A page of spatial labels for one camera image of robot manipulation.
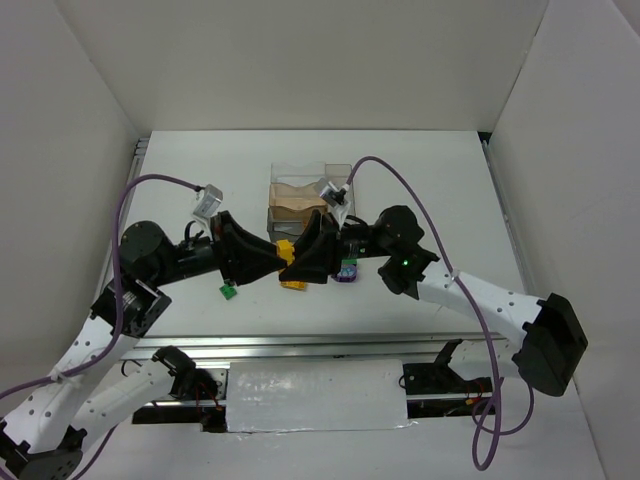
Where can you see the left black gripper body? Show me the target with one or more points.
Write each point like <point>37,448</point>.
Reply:
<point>223,248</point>

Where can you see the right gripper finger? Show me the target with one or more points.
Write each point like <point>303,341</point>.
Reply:
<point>309,235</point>
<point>312,269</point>

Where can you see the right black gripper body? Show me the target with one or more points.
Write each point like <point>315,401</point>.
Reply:
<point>330,245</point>

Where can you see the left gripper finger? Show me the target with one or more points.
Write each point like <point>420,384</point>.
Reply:
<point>243,272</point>
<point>247,245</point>

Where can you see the yellow lego brick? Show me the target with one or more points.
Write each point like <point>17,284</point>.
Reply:
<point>285,251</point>
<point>294,285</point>

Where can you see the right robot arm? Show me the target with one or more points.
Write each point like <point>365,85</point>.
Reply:
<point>547,335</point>

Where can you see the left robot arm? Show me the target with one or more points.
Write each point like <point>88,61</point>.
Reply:
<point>47,435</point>

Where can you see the green square lego brick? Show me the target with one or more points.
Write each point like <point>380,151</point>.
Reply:
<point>228,291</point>

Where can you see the purple lotus lego piece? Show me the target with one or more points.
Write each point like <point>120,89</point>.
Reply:
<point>347,273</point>

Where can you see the grey tinted plastic bin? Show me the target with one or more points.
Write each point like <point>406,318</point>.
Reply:
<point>287,224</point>

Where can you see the clear plastic bin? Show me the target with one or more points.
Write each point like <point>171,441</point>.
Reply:
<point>296,175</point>

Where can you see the tall clear drawer bin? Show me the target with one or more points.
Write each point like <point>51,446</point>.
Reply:
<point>338,174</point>

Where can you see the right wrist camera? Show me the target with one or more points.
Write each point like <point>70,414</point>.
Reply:
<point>336,199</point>

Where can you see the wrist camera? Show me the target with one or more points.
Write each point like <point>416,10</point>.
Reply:
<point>208,200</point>
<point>336,199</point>

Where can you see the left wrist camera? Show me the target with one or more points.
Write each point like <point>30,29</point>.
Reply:
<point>208,200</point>

